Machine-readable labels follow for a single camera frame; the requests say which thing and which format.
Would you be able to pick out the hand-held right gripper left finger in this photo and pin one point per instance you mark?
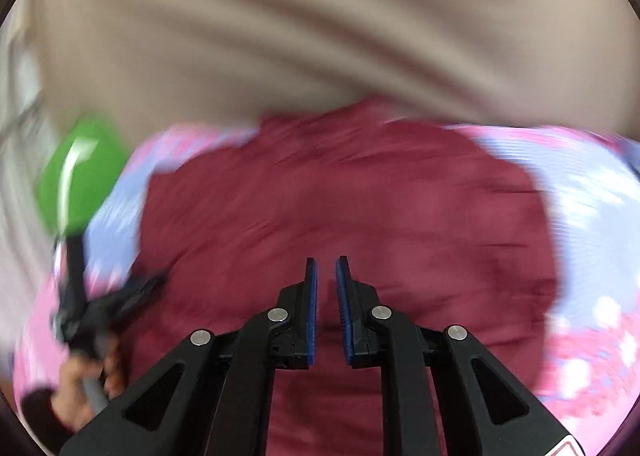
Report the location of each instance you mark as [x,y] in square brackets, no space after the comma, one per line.
[313,316]

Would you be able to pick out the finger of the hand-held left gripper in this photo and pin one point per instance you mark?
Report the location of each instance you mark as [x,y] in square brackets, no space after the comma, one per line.
[142,291]

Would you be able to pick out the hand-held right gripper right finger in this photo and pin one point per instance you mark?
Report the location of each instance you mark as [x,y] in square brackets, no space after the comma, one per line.
[344,316]

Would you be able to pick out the maroon quilted down jacket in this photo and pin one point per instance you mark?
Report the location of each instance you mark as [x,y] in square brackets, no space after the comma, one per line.
[350,196]

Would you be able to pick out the person's left forearm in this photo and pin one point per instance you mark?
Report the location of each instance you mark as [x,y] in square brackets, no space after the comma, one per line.
[42,416]

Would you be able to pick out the person's left hand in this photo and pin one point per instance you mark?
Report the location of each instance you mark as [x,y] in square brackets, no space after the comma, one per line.
[75,398]

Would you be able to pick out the green plush pillow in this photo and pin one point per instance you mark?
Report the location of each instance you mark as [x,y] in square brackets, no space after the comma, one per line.
[75,176]

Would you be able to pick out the pink blue floral bedsheet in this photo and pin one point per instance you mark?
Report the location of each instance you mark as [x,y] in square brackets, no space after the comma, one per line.
[575,216]

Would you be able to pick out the beige curtain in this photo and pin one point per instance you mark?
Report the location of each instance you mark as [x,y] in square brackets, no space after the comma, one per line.
[300,36]

